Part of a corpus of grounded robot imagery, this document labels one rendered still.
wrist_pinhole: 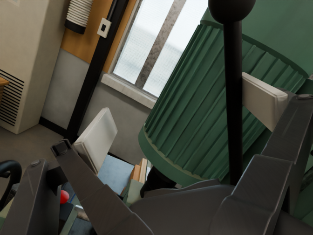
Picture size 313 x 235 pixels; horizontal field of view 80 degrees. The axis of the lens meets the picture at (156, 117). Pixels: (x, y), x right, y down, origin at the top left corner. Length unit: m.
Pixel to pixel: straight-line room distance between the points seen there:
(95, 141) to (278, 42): 0.21
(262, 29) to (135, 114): 1.66
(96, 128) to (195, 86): 0.15
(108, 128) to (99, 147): 0.03
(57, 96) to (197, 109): 1.95
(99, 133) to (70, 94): 1.89
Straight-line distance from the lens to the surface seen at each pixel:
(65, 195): 0.45
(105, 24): 1.71
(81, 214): 0.51
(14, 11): 1.87
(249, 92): 0.17
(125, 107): 1.85
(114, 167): 0.73
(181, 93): 0.27
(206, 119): 0.26
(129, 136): 1.96
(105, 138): 0.18
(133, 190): 0.44
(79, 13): 1.73
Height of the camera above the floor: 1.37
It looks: 22 degrees down
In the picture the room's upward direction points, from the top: 29 degrees clockwise
